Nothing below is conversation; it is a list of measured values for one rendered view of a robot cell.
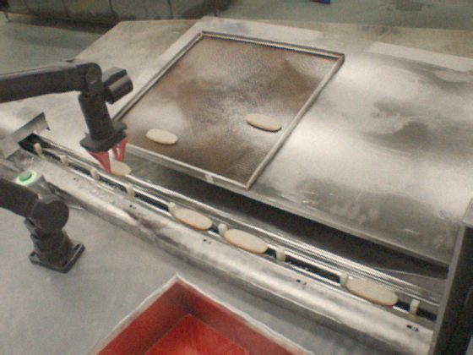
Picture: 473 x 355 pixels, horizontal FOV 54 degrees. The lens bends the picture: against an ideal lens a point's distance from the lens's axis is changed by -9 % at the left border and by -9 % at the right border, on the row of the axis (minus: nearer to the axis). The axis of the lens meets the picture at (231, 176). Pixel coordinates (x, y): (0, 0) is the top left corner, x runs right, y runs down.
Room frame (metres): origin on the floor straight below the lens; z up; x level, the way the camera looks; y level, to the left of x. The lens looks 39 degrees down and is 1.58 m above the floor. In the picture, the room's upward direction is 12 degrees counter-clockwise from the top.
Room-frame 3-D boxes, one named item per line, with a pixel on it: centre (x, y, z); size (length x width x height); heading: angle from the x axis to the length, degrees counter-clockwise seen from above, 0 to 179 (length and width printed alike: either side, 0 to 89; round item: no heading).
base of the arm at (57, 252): (0.79, 0.43, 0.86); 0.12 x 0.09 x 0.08; 60
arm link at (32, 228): (0.81, 0.42, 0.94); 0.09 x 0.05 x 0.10; 133
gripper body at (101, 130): (0.95, 0.26, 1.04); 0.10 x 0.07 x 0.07; 137
